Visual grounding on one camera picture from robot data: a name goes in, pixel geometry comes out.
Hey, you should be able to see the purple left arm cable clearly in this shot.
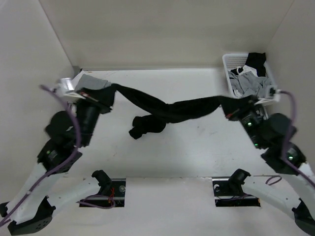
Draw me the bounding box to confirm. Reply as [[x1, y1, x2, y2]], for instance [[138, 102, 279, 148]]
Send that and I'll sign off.
[[0, 85, 116, 226]]

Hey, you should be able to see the folded white tank top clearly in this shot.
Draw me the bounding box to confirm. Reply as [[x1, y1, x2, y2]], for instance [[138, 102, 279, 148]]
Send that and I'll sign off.
[[71, 74, 83, 88]]

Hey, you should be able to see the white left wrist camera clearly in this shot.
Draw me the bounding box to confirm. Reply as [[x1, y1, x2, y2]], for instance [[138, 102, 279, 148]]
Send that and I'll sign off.
[[50, 78, 81, 99]]

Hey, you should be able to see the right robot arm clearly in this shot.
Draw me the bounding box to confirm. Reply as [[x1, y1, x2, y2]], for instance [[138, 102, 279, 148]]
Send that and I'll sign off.
[[219, 96, 315, 236]]

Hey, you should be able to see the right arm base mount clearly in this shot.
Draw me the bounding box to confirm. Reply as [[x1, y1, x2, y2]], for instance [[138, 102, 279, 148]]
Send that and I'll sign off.
[[212, 169, 261, 207]]

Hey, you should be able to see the folded grey tank top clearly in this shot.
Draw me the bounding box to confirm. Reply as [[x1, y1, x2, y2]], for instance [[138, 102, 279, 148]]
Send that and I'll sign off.
[[75, 74, 111, 91]]

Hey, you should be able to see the white tank top in basket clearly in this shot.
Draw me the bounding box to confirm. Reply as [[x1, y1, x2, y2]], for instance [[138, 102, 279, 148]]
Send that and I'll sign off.
[[229, 65, 257, 98]]

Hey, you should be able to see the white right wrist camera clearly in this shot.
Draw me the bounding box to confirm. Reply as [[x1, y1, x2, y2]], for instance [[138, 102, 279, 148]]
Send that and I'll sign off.
[[255, 85, 281, 106]]

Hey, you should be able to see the black tank top in basket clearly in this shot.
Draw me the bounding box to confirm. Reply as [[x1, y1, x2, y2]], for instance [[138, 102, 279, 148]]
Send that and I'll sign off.
[[245, 53, 266, 77]]

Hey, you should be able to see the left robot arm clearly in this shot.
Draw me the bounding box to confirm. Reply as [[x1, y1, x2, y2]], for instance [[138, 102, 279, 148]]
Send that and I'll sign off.
[[0, 88, 116, 236]]

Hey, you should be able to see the white plastic laundry basket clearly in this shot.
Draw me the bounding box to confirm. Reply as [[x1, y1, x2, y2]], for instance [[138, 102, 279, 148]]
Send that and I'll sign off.
[[222, 53, 280, 106]]

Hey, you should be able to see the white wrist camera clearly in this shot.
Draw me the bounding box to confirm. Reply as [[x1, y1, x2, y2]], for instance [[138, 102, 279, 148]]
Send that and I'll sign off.
[[50, 78, 81, 99], [255, 85, 281, 106]]

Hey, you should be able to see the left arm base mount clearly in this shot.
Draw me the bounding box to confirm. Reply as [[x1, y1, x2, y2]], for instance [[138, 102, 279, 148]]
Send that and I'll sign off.
[[78, 170, 126, 209]]

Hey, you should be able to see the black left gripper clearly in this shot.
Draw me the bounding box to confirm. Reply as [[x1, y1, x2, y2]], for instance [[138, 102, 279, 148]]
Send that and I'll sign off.
[[76, 85, 120, 146]]

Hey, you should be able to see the black tank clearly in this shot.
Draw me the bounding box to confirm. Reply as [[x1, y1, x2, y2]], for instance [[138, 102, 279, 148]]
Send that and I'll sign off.
[[245, 53, 266, 77], [98, 83, 254, 140]]

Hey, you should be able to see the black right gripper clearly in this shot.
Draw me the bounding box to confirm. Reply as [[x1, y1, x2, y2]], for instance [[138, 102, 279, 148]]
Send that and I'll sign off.
[[218, 94, 266, 148]]

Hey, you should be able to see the grey tank top in basket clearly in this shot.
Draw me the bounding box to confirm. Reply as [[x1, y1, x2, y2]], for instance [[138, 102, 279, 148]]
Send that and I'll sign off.
[[228, 71, 272, 98]]

